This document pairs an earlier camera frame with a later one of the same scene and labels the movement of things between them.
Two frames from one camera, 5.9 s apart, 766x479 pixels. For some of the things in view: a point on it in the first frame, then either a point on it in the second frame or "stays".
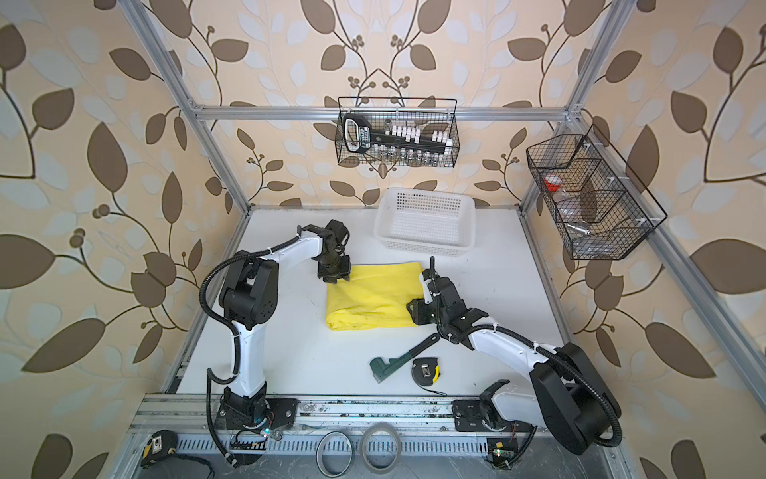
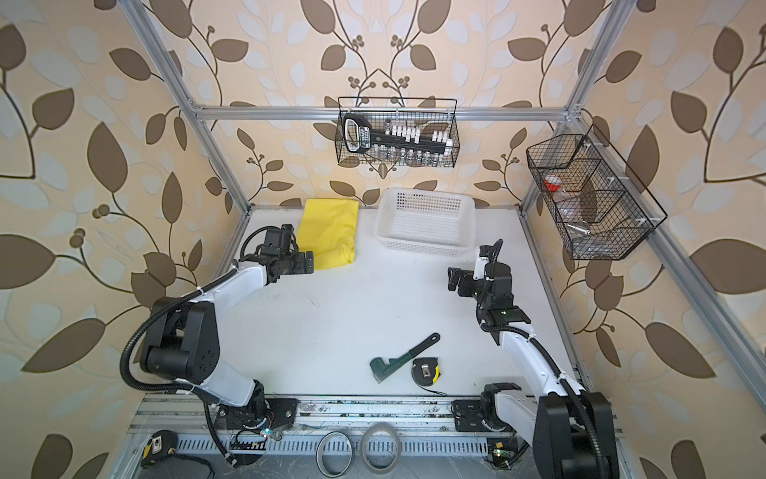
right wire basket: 590,195 stays
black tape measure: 425,370 stays
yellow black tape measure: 162,444 stays
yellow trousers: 375,296 to 328,229
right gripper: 418,310 to 469,278
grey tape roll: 398,448 stays
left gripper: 343,273 to 298,258
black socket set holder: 358,136 stays
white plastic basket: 426,222 stays
